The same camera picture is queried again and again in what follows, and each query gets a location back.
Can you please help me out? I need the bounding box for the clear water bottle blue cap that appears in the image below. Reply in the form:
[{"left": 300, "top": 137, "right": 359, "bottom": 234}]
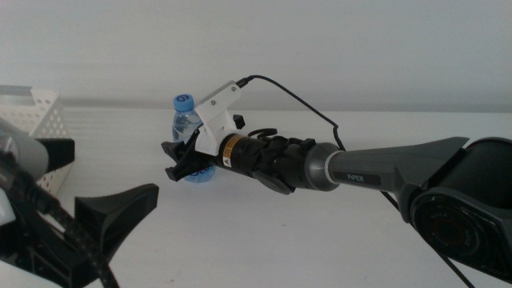
[{"left": 171, "top": 93, "right": 218, "bottom": 185}]

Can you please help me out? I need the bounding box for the white perforated plastic basket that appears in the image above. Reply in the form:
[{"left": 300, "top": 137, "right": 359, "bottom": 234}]
[{"left": 0, "top": 84, "right": 76, "bottom": 198}]

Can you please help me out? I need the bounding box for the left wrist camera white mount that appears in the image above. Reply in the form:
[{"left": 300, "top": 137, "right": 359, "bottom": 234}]
[{"left": 0, "top": 117, "right": 50, "bottom": 226}]

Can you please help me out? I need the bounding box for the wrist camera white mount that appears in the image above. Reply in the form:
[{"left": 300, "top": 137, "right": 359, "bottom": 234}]
[
  {"left": 0, "top": 117, "right": 50, "bottom": 226},
  {"left": 193, "top": 79, "right": 244, "bottom": 158}
]

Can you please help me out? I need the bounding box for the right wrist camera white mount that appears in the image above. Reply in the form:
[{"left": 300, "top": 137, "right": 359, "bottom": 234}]
[{"left": 193, "top": 79, "right": 244, "bottom": 158}]

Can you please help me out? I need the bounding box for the thin black right gripper cable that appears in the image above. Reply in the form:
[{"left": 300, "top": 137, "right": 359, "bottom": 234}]
[{"left": 246, "top": 127, "right": 279, "bottom": 140}]

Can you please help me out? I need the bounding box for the right wrist camera black cable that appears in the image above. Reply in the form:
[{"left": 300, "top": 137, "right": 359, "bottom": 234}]
[{"left": 234, "top": 74, "right": 477, "bottom": 288}]

